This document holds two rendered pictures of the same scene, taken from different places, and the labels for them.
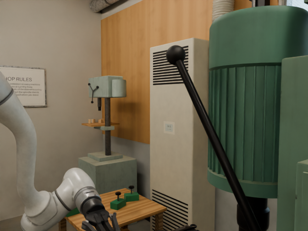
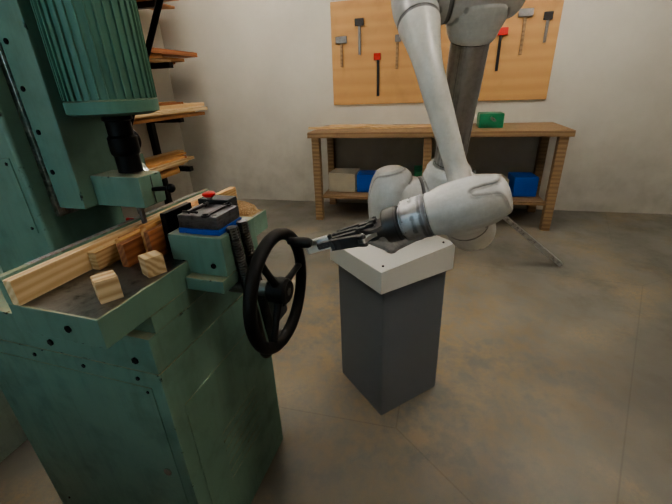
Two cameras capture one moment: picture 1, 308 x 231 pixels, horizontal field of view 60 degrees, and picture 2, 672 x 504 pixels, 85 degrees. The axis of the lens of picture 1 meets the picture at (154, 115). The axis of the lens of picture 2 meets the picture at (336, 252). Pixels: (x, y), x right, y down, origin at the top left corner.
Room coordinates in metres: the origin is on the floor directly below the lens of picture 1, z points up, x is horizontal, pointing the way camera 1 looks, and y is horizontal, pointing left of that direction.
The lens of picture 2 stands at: (1.46, -0.32, 1.23)
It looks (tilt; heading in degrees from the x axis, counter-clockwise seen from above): 24 degrees down; 144
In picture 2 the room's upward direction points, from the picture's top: 2 degrees counter-clockwise
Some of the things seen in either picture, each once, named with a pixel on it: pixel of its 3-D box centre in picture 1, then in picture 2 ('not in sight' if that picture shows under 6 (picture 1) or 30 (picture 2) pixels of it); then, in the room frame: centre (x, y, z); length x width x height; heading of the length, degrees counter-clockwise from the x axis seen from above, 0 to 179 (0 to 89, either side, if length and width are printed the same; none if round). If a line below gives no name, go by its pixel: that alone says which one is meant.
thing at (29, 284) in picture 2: not in sight; (140, 232); (0.49, -0.20, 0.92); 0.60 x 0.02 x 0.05; 126
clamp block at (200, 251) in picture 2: not in sight; (216, 243); (0.66, -0.08, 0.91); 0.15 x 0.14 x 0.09; 126
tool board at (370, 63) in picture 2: not in sight; (436, 49); (-1.07, 2.76, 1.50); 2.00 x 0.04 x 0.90; 39
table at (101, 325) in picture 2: not in sight; (188, 257); (0.59, -0.13, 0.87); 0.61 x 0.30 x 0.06; 126
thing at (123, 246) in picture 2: not in sight; (163, 235); (0.55, -0.17, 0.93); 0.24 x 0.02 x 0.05; 126
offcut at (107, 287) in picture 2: not in sight; (107, 286); (0.74, -0.31, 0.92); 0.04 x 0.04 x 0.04; 4
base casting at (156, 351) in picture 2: not in sight; (126, 287); (0.41, -0.26, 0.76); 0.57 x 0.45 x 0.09; 36
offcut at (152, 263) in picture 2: not in sight; (152, 263); (0.69, -0.22, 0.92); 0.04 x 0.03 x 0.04; 102
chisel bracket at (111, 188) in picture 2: not in sight; (130, 191); (0.49, -0.20, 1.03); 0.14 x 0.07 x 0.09; 36
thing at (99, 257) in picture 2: not in sight; (180, 218); (0.44, -0.10, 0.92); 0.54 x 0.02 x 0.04; 126
